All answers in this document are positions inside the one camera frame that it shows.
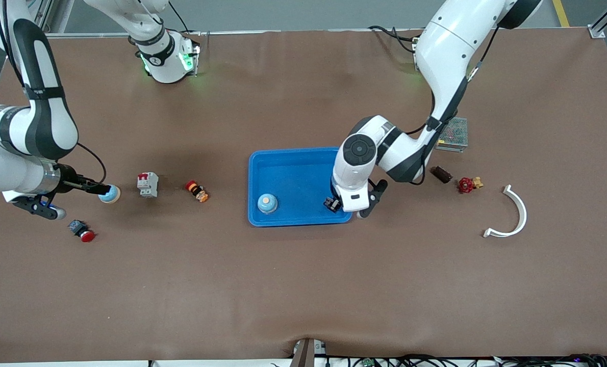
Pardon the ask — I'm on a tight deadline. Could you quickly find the black left base cable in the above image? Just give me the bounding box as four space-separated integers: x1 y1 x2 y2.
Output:
369 25 419 54

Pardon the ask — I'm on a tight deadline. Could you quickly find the metal mesh power supply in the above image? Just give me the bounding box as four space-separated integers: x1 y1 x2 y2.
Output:
436 117 469 152

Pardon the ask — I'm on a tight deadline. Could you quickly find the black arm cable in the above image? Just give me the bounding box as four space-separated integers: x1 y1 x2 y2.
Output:
408 25 500 136
0 0 108 187

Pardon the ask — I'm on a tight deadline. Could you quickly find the brown table cover sheet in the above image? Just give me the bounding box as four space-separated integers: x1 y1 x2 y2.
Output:
0 28 607 363

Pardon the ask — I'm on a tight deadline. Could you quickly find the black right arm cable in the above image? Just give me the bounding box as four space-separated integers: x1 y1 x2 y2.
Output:
0 0 108 187

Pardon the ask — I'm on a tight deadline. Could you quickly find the grey table edge bracket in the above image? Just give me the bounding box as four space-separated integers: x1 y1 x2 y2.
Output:
289 337 328 367

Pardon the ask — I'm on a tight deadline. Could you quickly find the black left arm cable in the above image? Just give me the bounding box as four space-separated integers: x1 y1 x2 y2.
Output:
408 25 500 136

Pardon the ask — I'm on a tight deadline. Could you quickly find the orange red emergency stop button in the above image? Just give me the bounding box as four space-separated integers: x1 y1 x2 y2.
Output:
185 180 210 203

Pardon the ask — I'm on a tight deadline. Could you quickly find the black right base cable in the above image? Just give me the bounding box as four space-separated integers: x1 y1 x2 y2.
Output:
168 0 192 34

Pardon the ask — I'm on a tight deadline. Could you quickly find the black base cable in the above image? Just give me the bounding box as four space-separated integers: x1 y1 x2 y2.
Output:
369 25 419 54
168 0 192 34

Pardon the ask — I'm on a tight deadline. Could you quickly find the blue plastic tray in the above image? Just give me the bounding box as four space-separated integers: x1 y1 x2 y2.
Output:
247 148 353 227

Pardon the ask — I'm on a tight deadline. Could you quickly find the white curved plastic bracket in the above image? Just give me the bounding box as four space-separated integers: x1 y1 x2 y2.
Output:
483 185 528 239

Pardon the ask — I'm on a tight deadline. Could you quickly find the white circuit breaker red switch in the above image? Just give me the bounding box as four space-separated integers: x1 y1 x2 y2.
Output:
137 172 160 198

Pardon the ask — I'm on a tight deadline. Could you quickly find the red mushroom push button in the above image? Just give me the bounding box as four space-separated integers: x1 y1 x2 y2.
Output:
68 219 96 243

